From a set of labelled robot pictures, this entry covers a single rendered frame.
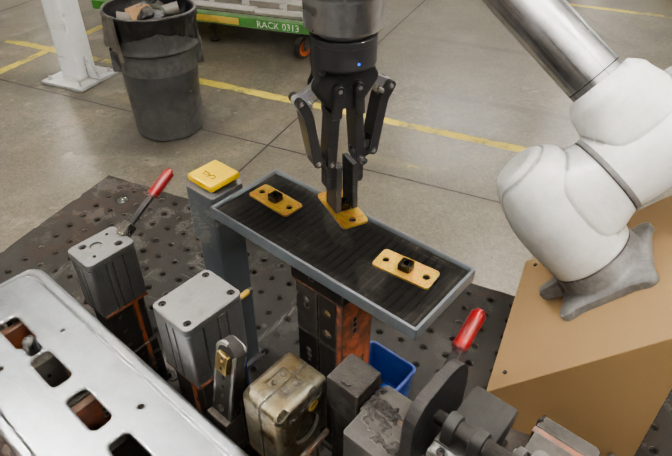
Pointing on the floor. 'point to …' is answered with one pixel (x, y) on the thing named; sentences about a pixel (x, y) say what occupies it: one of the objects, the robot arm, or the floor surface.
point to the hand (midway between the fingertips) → (342, 183)
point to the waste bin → (157, 60)
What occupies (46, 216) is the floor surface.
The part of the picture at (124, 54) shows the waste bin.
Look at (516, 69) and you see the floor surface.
